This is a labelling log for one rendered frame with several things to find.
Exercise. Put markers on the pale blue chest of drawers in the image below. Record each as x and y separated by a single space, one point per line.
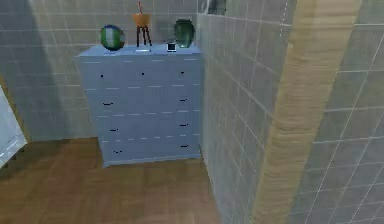
143 106

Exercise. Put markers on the small black and white box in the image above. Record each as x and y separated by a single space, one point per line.
171 47

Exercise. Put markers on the dark green vase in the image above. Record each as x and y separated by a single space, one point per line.
184 32

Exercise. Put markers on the green and white striped ball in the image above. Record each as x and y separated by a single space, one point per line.
112 37

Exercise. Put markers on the tan wooden door frame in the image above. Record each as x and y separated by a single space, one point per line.
300 110

